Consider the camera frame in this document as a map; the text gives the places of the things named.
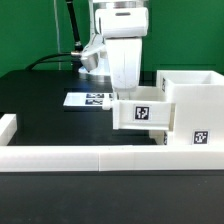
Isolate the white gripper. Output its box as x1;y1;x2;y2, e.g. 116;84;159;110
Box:
81;7;149;99

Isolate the white drawer box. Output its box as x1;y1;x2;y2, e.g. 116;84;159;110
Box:
102;86;172;131
149;130;167;145

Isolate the white drawer cabinet frame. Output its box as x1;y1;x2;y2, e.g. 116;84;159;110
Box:
156;70;224;146

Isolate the white front drawer box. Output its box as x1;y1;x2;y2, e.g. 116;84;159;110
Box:
149;130;167;145

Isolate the white marker sheet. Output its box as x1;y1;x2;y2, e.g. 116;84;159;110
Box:
63;92;113;107

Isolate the white left fence piece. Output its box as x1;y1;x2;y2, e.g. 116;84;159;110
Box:
0;114;17;146

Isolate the black cable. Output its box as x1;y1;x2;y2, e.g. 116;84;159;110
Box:
25;0;84;71

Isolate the white front fence rail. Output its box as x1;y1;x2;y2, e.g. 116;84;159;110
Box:
0;145;224;172

